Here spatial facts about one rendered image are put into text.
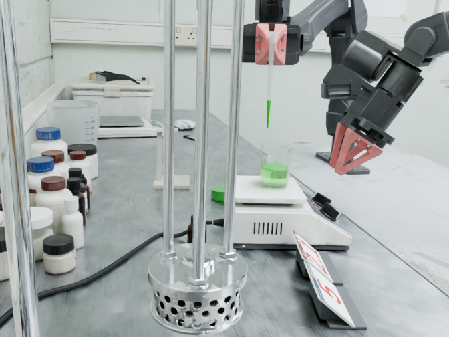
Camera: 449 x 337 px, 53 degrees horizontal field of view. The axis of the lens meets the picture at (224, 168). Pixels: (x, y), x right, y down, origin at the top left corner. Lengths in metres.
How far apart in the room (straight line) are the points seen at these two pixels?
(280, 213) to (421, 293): 0.22
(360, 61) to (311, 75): 1.52
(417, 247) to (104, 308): 0.51
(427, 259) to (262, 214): 0.27
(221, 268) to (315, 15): 0.78
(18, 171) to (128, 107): 1.48
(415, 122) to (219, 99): 1.10
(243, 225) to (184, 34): 1.45
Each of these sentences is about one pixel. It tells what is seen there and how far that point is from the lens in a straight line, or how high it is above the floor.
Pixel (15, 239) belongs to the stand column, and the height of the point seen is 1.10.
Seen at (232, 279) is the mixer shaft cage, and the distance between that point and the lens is 0.30.
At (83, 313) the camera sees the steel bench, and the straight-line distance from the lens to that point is 0.59.
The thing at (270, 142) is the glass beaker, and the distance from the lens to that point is 0.77.
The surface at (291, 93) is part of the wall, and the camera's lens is 2.28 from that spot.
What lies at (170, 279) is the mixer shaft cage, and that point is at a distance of 0.30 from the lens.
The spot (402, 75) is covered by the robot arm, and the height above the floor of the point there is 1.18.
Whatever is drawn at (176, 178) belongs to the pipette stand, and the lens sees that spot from 1.05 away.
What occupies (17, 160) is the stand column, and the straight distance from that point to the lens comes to 0.28.
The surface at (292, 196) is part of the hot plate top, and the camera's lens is 0.72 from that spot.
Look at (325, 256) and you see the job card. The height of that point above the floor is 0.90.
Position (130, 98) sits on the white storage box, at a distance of 1.74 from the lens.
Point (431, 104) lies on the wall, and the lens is 2.70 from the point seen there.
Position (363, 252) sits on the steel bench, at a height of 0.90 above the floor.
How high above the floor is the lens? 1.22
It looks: 16 degrees down
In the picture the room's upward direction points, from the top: 2 degrees clockwise
